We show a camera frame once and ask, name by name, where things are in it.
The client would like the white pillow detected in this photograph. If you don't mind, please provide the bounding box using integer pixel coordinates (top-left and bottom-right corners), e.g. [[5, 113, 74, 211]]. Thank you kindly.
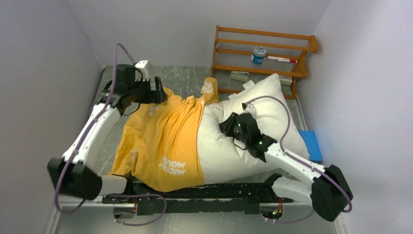
[[197, 74, 309, 184]]

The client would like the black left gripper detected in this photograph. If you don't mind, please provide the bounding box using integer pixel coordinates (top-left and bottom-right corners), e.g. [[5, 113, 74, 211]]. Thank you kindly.
[[129, 76, 168, 104]]

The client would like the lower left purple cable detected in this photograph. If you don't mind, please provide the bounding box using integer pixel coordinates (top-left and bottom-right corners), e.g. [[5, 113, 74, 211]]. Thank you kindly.
[[110, 194, 168, 228]]

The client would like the blue round jar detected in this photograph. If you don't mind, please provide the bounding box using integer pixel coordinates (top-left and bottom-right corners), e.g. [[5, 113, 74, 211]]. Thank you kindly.
[[250, 46, 266, 65]]

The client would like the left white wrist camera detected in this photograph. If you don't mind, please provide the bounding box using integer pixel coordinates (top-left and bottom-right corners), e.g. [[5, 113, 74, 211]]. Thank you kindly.
[[134, 60, 151, 81]]

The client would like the blue foam pad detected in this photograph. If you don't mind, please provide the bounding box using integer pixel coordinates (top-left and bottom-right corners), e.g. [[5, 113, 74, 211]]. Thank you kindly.
[[299, 130, 323, 164]]

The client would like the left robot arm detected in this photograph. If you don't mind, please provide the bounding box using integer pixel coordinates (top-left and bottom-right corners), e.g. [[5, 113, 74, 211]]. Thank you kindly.
[[47, 60, 167, 203]]

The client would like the red and white marker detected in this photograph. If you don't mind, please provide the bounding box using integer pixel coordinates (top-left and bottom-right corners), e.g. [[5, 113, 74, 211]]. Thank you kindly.
[[266, 56, 298, 63]]

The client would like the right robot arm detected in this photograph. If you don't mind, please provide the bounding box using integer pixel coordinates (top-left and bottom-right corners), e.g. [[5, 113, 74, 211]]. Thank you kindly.
[[219, 113, 354, 222]]

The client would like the small white box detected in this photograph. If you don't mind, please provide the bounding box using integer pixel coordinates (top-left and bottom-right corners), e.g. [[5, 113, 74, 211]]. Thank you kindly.
[[279, 75, 293, 86]]

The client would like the blue and orange pillowcase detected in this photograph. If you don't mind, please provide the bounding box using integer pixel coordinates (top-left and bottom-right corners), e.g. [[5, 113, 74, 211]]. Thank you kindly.
[[108, 78, 219, 192]]

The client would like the orange wooden rack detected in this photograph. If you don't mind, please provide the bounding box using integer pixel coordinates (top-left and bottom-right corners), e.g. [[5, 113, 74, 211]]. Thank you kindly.
[[211, 26, 319, 99]]

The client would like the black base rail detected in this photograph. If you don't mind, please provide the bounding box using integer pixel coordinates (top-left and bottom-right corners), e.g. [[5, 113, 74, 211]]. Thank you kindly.
[[101, 183, 292, 215]]

